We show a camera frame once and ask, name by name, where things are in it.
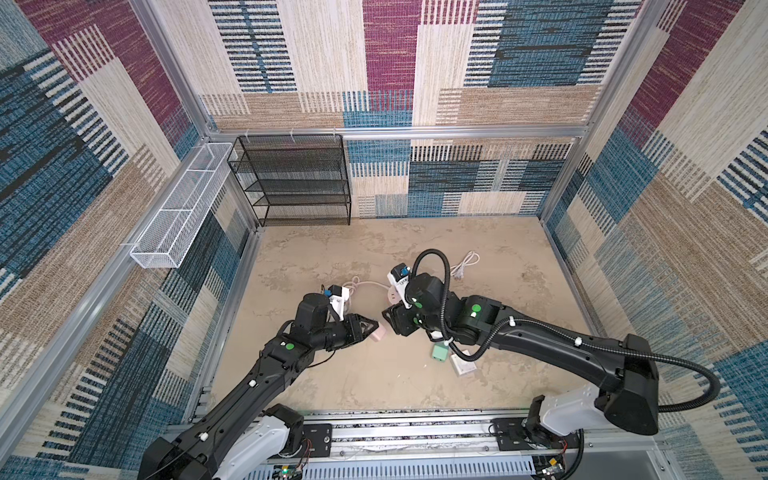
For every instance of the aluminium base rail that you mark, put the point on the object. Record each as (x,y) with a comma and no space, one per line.
(456,444)

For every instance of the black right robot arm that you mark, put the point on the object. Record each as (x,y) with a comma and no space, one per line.
(627,382)

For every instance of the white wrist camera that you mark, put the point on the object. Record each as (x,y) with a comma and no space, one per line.
(338,297)
(398,277)

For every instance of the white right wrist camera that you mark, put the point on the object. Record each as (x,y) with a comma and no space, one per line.
(398,277)

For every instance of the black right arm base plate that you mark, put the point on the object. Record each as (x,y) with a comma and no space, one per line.
(514,434)

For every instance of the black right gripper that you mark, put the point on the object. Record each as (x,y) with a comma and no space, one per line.
(398,319)

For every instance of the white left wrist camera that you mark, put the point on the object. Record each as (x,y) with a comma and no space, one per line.
(338,297)

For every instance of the black wire shelf rack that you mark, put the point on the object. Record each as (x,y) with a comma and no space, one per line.
(294,180)

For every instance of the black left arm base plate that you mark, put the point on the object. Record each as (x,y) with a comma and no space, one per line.
(311,440)

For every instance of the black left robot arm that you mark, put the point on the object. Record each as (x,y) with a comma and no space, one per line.
(242,430)

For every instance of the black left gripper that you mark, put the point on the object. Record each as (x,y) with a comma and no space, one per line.
(352,329)

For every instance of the white mesh wall basket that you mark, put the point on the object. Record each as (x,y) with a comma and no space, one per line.
(167,239)

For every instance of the pink usb charger plug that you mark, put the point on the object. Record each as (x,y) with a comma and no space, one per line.
(378,334)

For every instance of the white usb charger plug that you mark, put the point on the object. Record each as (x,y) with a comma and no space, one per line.
(462,367)

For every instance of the pink round power strip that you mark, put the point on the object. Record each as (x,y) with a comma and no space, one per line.
(393,296)

